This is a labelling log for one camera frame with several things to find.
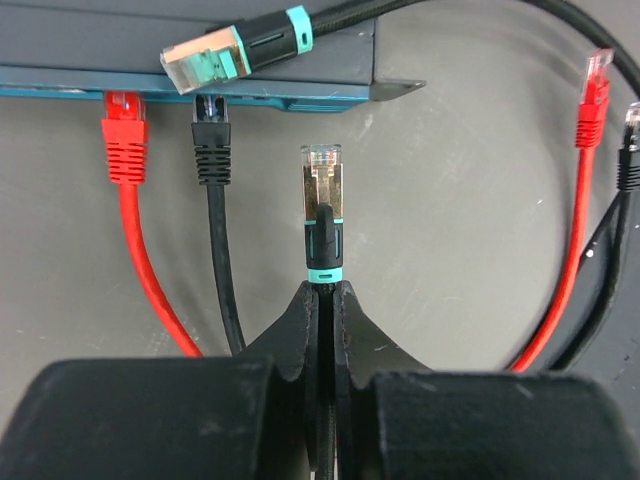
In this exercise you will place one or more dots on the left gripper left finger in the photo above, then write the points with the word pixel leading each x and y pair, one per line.
pixel 243 417

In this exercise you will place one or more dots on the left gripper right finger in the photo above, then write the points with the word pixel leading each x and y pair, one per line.
pixel 398 420

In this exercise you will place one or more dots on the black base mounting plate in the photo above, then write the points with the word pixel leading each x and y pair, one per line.
pixel 599 334

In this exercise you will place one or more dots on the dark blue network switch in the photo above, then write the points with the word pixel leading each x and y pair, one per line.
pixel 225 62

